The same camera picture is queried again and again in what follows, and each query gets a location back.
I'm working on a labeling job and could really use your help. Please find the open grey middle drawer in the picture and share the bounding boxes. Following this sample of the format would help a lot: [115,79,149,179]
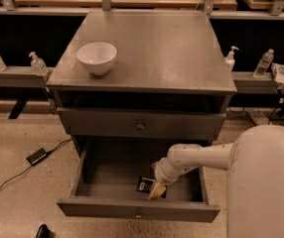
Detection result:
[57,137,220,223]

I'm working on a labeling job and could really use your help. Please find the clear pump bottle right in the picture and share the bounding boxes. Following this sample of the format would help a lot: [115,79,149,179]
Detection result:
[224,46,238,70]

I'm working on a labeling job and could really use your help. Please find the blue rxbar blueberry wrapper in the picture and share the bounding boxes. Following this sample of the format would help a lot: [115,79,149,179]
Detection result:
[136,177,155,193]

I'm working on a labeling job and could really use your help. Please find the grey wooden drawer cabinet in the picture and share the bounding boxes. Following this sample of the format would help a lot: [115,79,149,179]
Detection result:
[47,10,236,151]

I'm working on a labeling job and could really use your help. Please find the crumpled white packet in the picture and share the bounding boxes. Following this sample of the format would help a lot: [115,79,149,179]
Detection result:
[271,62,284,84]

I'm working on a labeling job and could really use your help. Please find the black power adapter brick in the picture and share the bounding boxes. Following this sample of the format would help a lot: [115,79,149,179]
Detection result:
[26,148,47,166]

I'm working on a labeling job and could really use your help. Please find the black object bottom edge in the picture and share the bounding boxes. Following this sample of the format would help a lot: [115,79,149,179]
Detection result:
[36,224,51,238]

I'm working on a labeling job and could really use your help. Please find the closed grey top drawer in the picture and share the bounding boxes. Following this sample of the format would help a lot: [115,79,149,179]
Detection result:
[58,108,225,141]

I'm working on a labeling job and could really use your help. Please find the clear plastic water bottle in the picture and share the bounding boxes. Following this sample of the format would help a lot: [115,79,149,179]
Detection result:
[253,49,274,78]

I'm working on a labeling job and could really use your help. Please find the white ceramic bowl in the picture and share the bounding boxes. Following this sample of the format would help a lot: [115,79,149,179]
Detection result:
[76,42,117,75]

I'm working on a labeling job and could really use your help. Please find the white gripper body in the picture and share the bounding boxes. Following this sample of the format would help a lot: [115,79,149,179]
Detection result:
[154,158,181,185]

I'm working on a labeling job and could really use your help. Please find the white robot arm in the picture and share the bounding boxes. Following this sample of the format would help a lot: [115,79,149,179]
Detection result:
[154,125,284,238]

